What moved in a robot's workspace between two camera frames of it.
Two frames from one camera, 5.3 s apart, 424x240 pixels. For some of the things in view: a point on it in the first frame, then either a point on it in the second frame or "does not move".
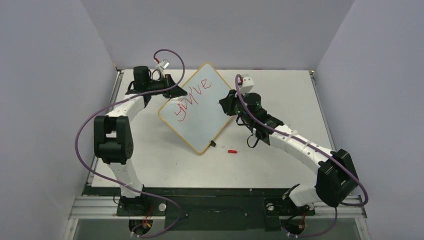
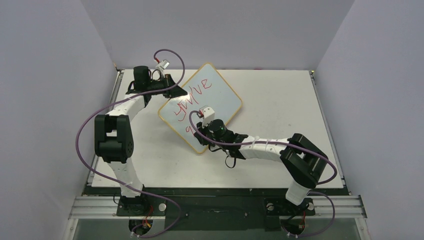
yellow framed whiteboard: [198, 115] does not move
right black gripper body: [230, 103] → [201, 134]
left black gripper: [175, 92] does not move
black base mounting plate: [212, 209] does not move
